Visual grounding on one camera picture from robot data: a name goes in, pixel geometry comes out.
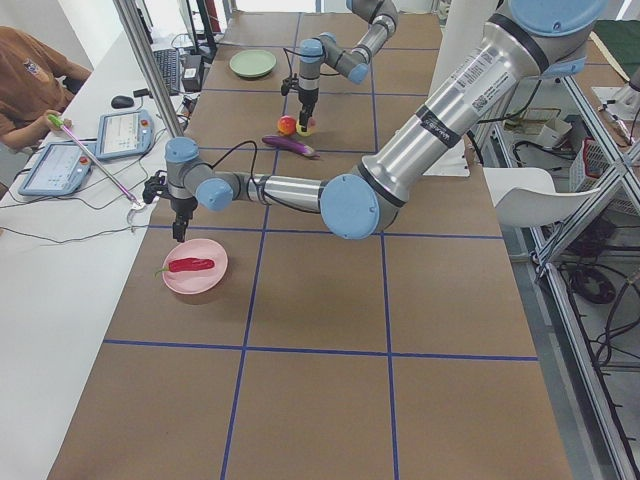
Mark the black camera cable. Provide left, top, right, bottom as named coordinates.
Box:
left=209, top=140, right=266, bottom=191
left=282, top=47, right=304, bottom=81

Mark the black keyboard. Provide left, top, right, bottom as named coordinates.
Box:
left=152, top=48, right=181, bottom=96

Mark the blue teach pendant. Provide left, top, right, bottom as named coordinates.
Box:
left=18, top=142, right=92, bottom=197
left=95, top=110, right=154, bottom=160

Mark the far blue teach pendant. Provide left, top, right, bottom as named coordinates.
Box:
left=95, top=110, right=154, bottom=160

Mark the pink green stick tool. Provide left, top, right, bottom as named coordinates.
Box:
left=47, top=114, right=145, bottom=211

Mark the peach fruit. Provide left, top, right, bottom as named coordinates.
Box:
left=296, top=117, right=316, bottom=137

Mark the aluminium frame post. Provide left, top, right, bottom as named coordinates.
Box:
left=113, top=0, right=184, bottom=138

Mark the near blue teach pendant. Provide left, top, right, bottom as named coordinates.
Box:
left=18, top=142, right=92, bottom=197

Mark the white chair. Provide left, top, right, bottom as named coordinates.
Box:
left=483, top=167, right=600, bottom=228

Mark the person in brown shirt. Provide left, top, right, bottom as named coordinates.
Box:
left=1, top=26, right=91, bottom=151

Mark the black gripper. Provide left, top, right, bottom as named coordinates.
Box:
left=170, top=197, right=196, bottom=243
left=298, top=89, right=319, bottom=124

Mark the red chili pepper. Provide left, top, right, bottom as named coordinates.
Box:
left=155, top=257, right=215, bottom=276

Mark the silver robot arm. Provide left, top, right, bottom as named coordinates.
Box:
left=293, top=0, right=398, bottom=135
left=163, top=1, right=605, bottom=241

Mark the purple eggplant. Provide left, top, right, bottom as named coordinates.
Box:
left=261, top=135, right=319, bottom=159

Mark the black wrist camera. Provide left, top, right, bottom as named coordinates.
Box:
left=280, top=75, right=299, bottom=96
left=142, top=170, right=169, bottom=205

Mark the pink plate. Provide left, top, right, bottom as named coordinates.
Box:
left=156, top=239, right=228, bottom=295

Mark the black computer mouse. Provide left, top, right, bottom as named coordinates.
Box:
left=110, top=95, right=134, bottom=109

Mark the light green plate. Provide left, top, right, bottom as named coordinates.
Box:
left=229, top=49, right=277, bottom=79

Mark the white basket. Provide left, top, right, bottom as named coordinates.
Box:
left=569, top=138, right=623, bottom=192

